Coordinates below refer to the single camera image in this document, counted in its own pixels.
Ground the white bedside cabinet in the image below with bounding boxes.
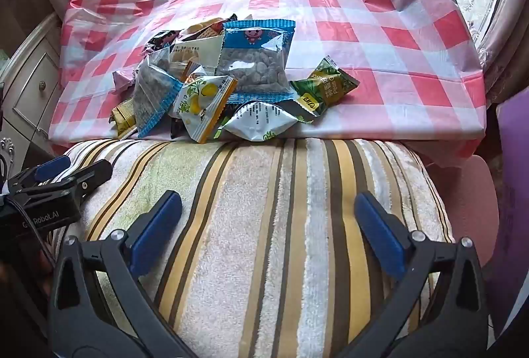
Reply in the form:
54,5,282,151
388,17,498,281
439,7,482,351
0,11,67,160

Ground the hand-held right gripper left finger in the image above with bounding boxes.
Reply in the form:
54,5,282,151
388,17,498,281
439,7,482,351
47,189,199,358

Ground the silver snack packet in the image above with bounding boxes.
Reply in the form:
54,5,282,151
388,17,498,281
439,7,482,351
218,101,313,142

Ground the red white checked tablecloth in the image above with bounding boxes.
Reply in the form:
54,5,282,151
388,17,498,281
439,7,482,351
49,0,486,160

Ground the gold snack packet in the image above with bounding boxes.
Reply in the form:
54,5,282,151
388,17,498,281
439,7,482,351
111,99,140,139

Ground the green pea packet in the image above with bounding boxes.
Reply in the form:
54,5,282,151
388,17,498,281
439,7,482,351
289,56,360,118

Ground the black pink snack packet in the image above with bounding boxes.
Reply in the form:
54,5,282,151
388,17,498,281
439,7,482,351
144,31,181,53

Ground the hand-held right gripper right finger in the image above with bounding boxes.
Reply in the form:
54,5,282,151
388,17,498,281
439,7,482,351
345,193,490,358

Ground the lemon print packet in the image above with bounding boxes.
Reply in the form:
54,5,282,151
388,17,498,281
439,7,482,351
171,75,239,144

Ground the pink stool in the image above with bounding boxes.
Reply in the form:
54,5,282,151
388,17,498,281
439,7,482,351
426,153,499,272

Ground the blue clear nut packet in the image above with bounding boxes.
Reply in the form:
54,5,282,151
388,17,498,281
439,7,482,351
216,20,297,94
133,52,184,138

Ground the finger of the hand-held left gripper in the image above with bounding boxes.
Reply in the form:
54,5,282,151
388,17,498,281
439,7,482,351
17,160,113,202
7,155,74,191

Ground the purple cardboard box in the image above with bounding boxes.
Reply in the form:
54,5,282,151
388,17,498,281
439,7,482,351
494,87,529,342

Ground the striped terry towel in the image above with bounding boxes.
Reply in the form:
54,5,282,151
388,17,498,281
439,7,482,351
45,137,455,358

